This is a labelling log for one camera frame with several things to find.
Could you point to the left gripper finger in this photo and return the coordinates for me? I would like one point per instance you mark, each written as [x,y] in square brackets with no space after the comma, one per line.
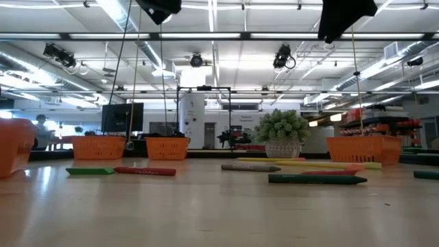
[159,19]

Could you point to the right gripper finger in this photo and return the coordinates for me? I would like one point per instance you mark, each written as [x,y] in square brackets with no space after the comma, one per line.
[332,31]

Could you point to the pale yellow pencil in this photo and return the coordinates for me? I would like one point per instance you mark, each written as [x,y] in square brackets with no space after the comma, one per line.
[373,165]

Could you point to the red crayon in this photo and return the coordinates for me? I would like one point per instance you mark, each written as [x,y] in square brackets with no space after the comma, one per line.
[329,173]
[145,171]

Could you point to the grey crayon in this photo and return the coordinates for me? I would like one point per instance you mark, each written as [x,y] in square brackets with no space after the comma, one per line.
[250,168]

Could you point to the green eraser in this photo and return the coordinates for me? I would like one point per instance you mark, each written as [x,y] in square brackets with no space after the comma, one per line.
[91,171]

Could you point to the black background robot arm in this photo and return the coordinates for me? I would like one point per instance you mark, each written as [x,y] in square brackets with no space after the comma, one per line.
[233,138]

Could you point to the black beam with light strips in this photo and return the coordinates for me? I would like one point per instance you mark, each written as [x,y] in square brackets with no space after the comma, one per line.
[245,35]

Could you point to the white cylindrical column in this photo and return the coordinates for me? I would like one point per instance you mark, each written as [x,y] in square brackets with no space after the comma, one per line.
[192,116]

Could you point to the black monitor screen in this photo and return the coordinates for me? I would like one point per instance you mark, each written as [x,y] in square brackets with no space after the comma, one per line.
[120,118]

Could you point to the shelf with red boxes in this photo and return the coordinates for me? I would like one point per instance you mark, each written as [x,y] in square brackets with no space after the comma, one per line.
[374,130]

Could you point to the green plant in white pot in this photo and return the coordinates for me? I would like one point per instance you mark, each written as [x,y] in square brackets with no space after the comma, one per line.
[282,133]

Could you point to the orange plastic mesh bin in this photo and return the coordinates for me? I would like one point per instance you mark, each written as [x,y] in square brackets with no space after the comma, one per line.
[98,148]
[167,148]
[15,147]
[364,150]

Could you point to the dark teal crayon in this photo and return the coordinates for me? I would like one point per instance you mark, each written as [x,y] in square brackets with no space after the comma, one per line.
[317,179]

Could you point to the person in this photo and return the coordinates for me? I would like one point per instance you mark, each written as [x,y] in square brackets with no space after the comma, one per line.
[43,133]

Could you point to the dark pen on table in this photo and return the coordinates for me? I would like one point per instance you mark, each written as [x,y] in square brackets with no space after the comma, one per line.
[426,175]

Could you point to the black metal table frame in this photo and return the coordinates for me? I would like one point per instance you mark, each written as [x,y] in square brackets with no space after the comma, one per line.
[223,155]

